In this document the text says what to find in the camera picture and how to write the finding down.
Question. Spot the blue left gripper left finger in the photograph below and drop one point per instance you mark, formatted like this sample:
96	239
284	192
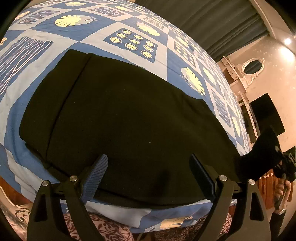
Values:
92	179

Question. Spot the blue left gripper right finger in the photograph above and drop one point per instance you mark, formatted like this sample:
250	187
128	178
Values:
205	180

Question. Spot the black pants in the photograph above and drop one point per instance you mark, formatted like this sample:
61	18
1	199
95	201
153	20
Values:
90	106

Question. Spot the dark sleeved right forearm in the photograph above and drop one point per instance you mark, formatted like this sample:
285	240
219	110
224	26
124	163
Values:
276	222

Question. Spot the maroon floral clothing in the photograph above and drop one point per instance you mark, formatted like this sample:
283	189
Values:
112	230

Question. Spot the person's right hand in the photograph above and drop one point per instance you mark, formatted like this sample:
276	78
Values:
282	190

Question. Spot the brown wooden cabinet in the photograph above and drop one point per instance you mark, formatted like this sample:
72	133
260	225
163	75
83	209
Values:
267	185

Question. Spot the white dressing table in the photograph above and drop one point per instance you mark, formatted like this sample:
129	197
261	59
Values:
239	84

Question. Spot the oval white framed mirror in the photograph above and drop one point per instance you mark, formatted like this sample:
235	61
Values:
253	66

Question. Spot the dark green curtain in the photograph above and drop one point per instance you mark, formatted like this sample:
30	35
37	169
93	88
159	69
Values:
220	27

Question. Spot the blue patterned bedsheet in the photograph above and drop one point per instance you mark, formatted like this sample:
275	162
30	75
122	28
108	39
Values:
39	37

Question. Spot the black wall television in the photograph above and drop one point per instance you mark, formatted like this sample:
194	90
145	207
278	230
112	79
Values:
267	115

